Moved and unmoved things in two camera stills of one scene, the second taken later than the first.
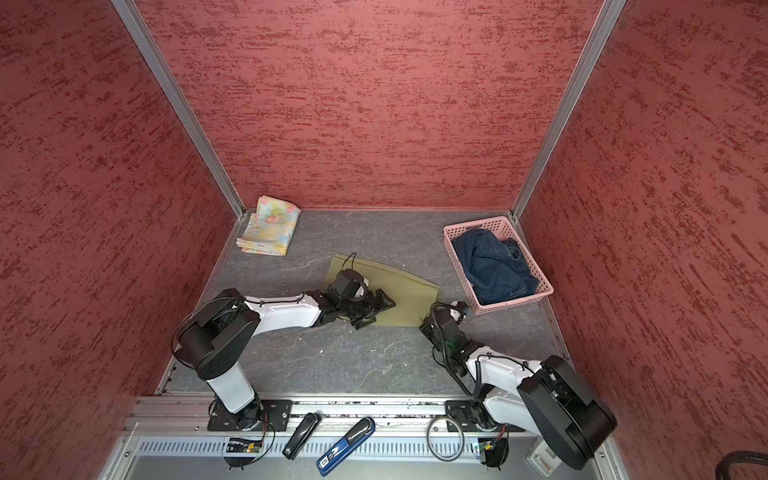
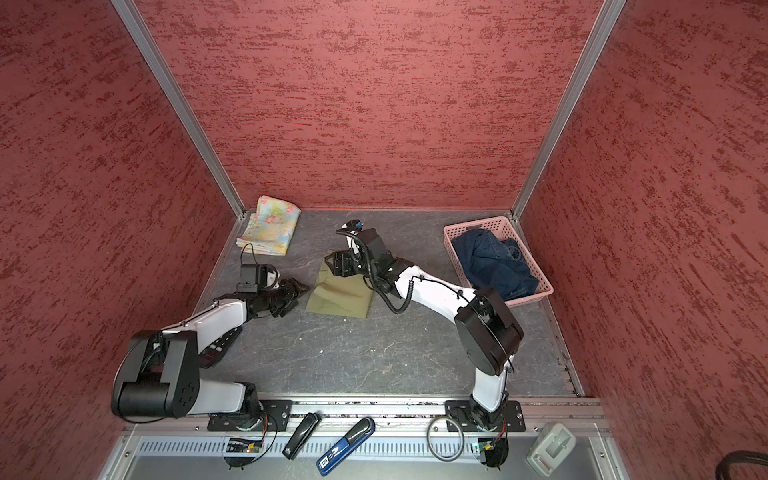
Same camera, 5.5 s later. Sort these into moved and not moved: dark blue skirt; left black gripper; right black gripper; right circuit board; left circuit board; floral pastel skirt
Moved: left black gripper; right black gripper
Not moved: left circuit board; floral pastel skirt; right circuit board; dark blue skirt
